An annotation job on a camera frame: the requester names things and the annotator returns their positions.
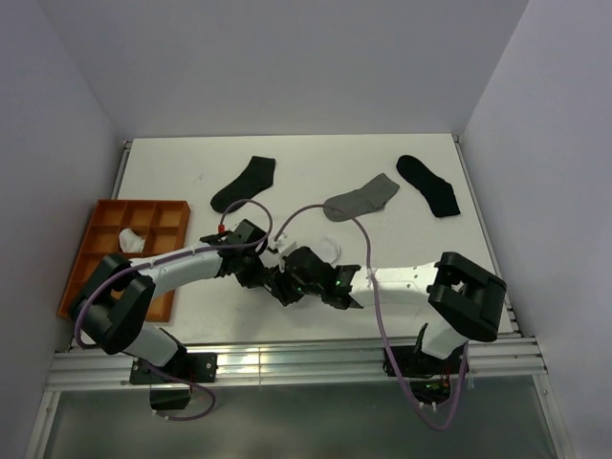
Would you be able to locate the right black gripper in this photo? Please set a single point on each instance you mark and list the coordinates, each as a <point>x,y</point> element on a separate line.
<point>281,289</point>

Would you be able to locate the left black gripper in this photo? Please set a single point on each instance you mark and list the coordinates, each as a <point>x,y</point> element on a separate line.
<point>256,277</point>

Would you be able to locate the white striped sock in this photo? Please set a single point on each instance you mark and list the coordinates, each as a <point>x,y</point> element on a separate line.
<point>327,250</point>

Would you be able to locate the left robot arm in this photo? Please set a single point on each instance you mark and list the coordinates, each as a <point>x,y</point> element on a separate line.
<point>110,310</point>

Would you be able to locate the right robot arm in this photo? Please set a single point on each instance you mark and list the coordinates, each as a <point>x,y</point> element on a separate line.
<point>468,300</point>

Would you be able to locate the black sock left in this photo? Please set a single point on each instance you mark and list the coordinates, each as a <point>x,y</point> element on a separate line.
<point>255,178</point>

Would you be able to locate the black sock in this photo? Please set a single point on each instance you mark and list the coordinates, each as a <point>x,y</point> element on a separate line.
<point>438,193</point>
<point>255,178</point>

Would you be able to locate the grey sock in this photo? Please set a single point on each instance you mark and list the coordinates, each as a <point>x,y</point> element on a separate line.
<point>369,198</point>

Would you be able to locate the orange compartment tray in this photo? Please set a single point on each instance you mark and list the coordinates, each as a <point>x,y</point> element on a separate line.
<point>160,225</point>

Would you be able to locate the black sock right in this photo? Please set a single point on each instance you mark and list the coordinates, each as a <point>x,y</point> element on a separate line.
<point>438,193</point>

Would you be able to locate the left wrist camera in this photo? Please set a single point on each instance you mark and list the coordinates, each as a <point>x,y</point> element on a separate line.
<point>229,229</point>

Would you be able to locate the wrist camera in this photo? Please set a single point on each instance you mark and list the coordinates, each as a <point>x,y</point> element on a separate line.
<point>282,245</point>
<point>229,229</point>

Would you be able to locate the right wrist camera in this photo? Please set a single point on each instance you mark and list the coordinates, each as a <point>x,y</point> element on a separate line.
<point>282,245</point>

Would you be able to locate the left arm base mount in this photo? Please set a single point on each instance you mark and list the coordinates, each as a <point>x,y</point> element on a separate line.
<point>175,385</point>

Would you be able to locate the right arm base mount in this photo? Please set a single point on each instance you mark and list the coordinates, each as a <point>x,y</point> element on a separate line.
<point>432,382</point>

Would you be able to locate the aluminium frame rail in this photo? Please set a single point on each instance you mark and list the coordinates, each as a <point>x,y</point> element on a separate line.
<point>335,361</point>

